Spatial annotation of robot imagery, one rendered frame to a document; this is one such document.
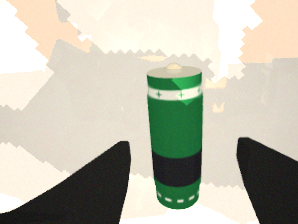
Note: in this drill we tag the green cylindrical battery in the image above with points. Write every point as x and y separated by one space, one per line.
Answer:
175 113

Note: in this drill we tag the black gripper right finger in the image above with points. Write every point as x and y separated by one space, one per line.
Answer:
271 180

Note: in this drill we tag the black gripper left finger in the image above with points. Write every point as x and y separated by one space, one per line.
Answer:
95 194

